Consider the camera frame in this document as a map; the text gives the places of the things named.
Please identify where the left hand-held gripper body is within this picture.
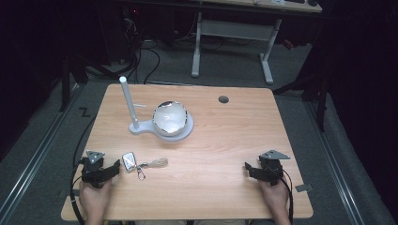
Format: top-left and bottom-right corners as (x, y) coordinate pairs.
(81, 150), (111, 189)

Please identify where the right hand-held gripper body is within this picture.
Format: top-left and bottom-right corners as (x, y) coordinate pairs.
(254, 149), (291, 188)

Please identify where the silver car key with keyring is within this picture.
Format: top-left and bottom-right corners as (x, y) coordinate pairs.
(121, 151), (169, 182)

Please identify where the person's left hand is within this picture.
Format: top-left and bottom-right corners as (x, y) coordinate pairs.
(79, 178), (113, 219)

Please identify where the person's right hand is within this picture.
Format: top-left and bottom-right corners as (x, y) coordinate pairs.
(257, 177), (291, 218)

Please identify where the grey tape piece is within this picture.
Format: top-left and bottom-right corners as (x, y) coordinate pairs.
(294, 183), (314, 193)

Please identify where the white stand with pole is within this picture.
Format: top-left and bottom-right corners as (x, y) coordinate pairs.
(118, 75), (194, 143)

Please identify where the shiny silver bowl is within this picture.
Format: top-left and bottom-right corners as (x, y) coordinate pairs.
(151, 99), (189, 137)

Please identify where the black metal stand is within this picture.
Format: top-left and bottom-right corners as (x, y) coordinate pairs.
(271, 43), (331, 133)
(58, 54), (90, 113)

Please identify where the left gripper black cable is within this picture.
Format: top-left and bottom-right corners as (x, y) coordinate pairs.
(69, 157), (87, 225)

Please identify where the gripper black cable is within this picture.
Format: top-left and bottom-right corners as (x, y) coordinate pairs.
(280, 174), (295, 225)
(69, 157), (87, 225)

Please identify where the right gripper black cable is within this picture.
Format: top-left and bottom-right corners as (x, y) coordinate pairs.
(280, 174), (295, 225)

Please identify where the metal floor rail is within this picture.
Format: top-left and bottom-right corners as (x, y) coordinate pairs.
(303, 101), (366, 225)
(0, 83), (86, 221)

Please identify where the bundle of black cables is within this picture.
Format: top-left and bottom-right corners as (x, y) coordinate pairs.
(87, 8), (161, 85)

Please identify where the white desk frame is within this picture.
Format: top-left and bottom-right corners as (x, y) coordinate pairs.
(191, 0), (324, 85)

